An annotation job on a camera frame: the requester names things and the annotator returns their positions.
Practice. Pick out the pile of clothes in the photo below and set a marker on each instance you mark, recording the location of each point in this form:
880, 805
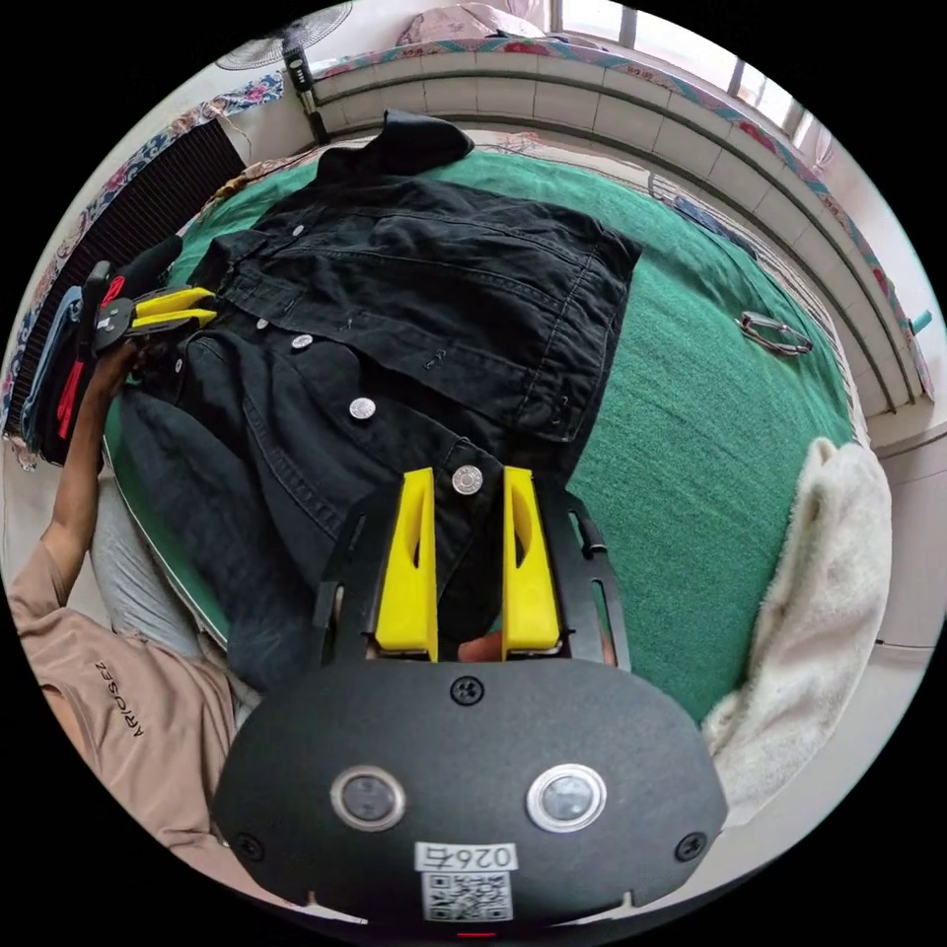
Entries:
48, 370

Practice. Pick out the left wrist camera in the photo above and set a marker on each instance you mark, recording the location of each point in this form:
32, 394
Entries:
97, 285

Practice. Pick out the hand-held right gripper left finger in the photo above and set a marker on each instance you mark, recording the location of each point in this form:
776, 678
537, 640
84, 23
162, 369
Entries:
403, 577

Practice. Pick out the standing fan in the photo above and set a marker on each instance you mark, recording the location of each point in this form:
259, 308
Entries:
299, 74

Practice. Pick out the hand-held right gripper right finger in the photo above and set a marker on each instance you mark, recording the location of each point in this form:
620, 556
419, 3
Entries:
531, 592

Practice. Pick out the silver metal clip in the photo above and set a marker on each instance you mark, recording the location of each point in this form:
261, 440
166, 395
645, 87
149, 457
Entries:
777, 334

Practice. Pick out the person's body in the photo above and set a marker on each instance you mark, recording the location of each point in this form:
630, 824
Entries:
133, 725

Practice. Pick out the bed with green cover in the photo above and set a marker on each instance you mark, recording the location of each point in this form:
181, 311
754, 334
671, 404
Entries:
703, 459

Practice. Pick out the white fluffy blanket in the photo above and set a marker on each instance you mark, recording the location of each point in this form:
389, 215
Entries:
814, 607

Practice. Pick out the person's left hand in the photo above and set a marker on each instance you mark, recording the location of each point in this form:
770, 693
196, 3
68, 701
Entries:
122, 364

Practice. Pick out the person's left forearm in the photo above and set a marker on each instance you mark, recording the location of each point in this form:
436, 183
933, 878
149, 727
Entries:
74, 466

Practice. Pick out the window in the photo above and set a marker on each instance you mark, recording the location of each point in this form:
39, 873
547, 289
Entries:
666, 37

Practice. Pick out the person's right hand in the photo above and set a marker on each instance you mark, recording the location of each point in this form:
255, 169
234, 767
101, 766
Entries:
481, 649

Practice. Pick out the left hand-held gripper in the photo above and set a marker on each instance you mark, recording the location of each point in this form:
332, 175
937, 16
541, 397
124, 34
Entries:
148, 265

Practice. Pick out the black denim jacket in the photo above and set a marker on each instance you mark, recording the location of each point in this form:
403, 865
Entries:
385, 296

